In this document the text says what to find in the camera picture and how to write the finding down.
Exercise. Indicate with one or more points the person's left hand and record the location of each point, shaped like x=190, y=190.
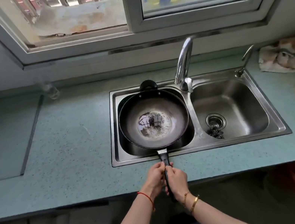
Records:
x=154, y=178

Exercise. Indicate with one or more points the person's right hand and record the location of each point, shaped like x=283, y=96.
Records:
x=177, y=182

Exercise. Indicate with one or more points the person's right thumb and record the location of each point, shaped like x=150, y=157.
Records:
x=169, y=172

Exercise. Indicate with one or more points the person's left thumb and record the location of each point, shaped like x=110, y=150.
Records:
x=168, y=165

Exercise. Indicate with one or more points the person's right forearm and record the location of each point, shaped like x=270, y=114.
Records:
x=215, y=214

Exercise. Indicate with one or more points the sink drain strainer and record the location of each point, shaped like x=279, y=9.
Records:
x=215, y=121

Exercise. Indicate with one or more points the stainless steel double sink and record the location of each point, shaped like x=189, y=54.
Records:
x=229, y=107

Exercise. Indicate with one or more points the chrome kitchen faucet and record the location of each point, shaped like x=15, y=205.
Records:
x=183, y=67

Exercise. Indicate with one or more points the small chrome tap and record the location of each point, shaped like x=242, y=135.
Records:
x=244, y=62

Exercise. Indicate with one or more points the clear drinking glass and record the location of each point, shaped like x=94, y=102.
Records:
x=48, y=88

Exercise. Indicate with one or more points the crumpled patterned dish cloth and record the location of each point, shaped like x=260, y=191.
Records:
x=287, y=55

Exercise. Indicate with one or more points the white window frame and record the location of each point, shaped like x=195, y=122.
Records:
x=136, y=29

